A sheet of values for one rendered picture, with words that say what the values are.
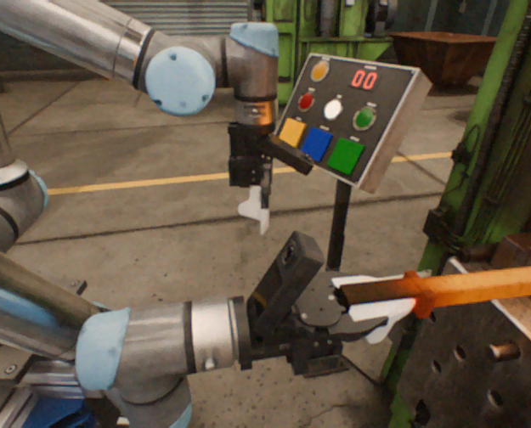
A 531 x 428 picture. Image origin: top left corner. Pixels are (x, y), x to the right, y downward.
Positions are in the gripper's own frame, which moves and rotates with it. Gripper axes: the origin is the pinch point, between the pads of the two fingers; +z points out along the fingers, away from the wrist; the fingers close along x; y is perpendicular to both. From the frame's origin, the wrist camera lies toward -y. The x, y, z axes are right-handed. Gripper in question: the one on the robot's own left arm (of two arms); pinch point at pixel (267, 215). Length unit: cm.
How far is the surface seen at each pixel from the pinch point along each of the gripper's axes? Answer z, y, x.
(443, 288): -9.3, -22.2, 29.3
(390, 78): -24.0, -26.6, -20.6
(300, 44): 7, -28, -450
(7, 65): 64, 559, -637
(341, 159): -6.8, -17.2, -15.0
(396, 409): 53, -35, 12
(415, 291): -9.9, -18.2, 30.7
